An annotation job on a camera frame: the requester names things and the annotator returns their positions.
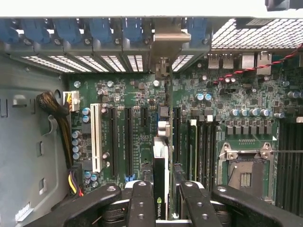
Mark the short black expansion slot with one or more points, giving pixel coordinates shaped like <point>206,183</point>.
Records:
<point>145,117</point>

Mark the green motherboard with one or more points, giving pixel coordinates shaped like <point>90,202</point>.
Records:
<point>132,94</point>

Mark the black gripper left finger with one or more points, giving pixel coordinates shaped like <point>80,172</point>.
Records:
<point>140,205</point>

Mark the thin metal locking lever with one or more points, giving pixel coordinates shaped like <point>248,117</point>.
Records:
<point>287,151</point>

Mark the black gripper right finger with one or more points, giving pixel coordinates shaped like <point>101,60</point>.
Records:
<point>198,208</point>

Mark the blue card retention latch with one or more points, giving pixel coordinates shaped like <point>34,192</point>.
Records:
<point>197,32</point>
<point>67,30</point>
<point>100,30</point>
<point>35,30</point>
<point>8,32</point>
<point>132,30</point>

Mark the white expansion slot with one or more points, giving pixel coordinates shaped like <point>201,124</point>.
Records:
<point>96,137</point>

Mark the open grey PC case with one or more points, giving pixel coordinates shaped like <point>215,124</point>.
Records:
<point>23,142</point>

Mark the CPU socket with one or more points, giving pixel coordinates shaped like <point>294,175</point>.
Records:
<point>246,170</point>

